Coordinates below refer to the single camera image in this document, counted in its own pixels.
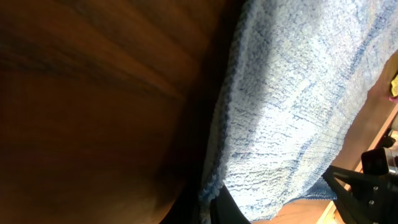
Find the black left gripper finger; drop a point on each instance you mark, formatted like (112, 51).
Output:
(223, 210)

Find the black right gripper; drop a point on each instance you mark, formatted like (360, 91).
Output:
(363, 198)

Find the blue microfiber cloth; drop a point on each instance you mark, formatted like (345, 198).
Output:
(298, 74)

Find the purple microfiber cloth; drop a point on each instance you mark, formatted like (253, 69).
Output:
(393, 99)

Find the green microfiber cloth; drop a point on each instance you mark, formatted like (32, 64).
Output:
(394, 86)

